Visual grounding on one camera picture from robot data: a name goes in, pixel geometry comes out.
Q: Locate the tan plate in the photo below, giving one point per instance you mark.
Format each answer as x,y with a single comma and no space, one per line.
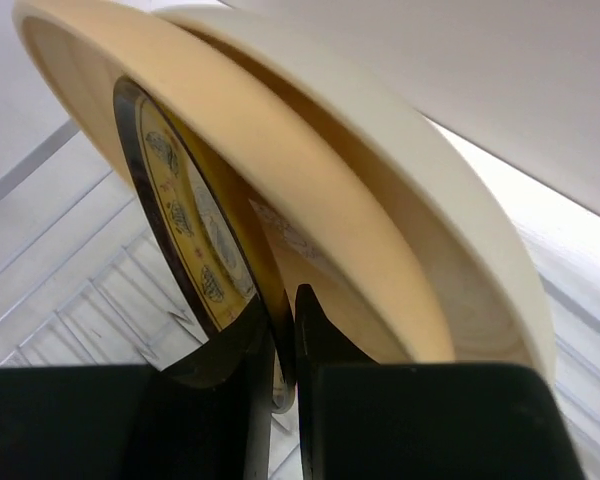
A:
82,47

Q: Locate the yellow black patterned plate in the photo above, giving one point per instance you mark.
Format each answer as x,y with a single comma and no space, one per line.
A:
205,228

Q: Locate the cream white plate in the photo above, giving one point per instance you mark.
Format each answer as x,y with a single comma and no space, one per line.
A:
471,253

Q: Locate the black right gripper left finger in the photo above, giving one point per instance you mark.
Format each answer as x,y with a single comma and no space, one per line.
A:
205,417

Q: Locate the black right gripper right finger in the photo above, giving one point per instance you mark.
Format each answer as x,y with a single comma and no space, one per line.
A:
363,420

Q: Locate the white wire dish rack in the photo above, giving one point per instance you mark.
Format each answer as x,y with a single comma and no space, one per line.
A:
82,281

